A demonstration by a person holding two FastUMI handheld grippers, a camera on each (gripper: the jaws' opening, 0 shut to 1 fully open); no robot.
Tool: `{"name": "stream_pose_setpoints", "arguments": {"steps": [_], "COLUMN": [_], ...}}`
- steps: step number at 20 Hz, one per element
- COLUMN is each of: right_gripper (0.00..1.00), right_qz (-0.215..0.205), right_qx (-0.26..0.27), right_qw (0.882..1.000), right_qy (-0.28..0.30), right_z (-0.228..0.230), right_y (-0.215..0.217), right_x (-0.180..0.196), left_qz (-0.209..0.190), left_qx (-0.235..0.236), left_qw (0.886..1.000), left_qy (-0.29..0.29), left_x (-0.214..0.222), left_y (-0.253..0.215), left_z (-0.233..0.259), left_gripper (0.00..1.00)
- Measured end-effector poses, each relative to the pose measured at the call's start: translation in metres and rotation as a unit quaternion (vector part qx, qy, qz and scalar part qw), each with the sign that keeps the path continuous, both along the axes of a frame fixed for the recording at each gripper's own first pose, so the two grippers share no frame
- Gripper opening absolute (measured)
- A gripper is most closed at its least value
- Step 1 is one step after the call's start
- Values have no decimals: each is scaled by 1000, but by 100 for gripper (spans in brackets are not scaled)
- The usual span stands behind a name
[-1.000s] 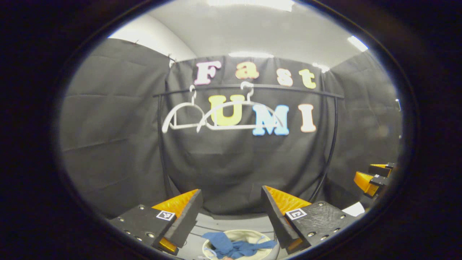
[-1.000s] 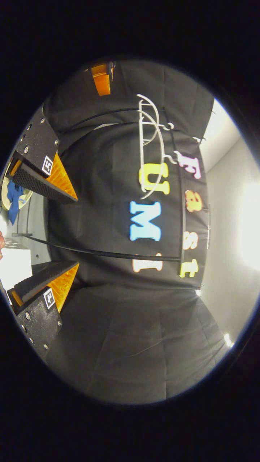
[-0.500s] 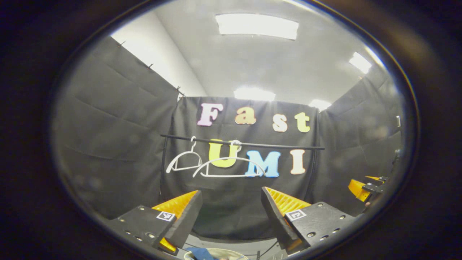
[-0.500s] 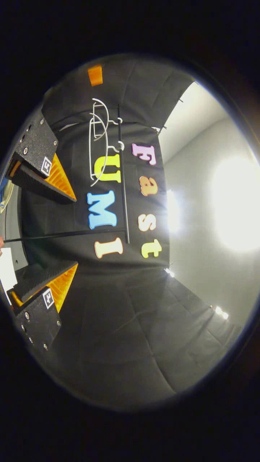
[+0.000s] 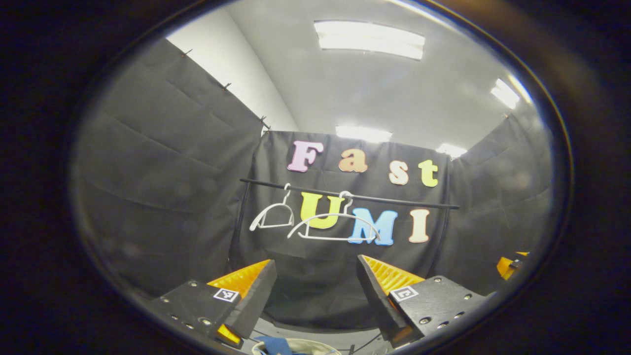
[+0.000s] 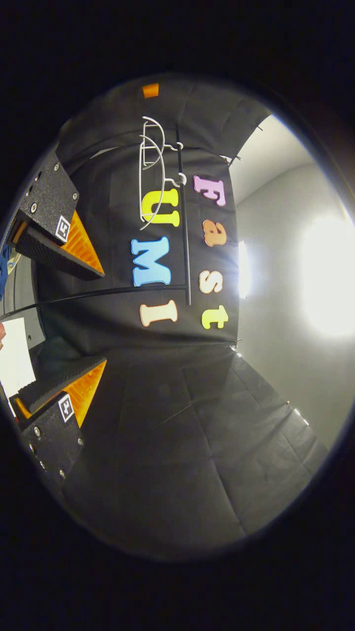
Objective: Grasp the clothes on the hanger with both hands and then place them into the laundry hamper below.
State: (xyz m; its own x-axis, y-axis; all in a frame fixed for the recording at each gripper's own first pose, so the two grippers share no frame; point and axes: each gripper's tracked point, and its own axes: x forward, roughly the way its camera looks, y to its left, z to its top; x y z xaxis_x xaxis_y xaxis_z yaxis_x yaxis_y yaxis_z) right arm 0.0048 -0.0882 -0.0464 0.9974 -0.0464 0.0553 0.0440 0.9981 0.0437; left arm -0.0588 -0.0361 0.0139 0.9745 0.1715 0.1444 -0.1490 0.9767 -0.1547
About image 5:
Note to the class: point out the black backdrop cloth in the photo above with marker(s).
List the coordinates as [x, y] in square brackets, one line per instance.
[162, 197]

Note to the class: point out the white plastic hanger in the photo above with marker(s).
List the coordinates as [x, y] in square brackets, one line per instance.
[335, 216]
[271, 212]

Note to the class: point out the cream laundry hamper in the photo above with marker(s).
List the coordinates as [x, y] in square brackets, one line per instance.
[315, 346]

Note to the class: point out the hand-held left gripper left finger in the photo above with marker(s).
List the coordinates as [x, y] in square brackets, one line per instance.
[251, 301]

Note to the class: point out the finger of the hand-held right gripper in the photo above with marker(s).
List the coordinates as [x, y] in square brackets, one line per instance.
[508, 266]

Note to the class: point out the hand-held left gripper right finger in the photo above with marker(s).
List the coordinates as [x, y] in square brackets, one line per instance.
[377, 301]

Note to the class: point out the black clothes rack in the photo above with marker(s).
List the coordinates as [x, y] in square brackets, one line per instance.
[355, 197]

